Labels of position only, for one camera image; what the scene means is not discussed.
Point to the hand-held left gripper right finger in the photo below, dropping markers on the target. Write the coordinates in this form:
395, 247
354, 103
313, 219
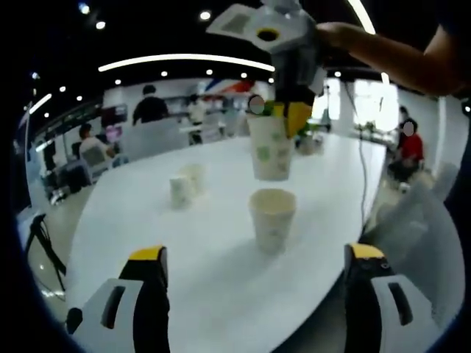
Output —
379, 320

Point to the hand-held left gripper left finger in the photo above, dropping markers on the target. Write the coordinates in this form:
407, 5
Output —
121, 320

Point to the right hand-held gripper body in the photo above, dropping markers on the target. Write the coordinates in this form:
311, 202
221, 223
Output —
294, 48

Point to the person's right hand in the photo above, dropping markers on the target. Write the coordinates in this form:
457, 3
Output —
342, 36

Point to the green potted plant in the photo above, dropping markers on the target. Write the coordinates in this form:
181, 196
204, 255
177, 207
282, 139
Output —
311, 147

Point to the long curved ceiling light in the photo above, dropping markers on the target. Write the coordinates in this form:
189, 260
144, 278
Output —
364, 20
184, 57

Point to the white table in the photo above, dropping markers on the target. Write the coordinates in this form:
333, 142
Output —
206, 276

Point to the black tripod stand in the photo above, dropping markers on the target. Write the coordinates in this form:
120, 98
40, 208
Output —
38, 226

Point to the red white blue wall banner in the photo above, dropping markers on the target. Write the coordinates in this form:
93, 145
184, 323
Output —
228, 88

